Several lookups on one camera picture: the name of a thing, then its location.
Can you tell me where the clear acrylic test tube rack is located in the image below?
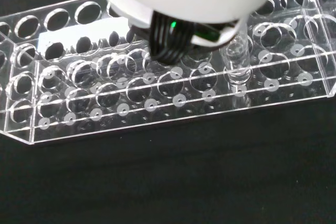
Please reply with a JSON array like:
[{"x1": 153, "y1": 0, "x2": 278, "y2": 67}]
[{"x1": 0, "y1": 0, "x2": 336, "y2": 145}]

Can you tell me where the black bench cloth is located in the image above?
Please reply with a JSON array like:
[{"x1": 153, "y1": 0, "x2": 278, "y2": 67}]
[{"x1": 0, "y1": 0, "x2": 336, "y2": 224}]

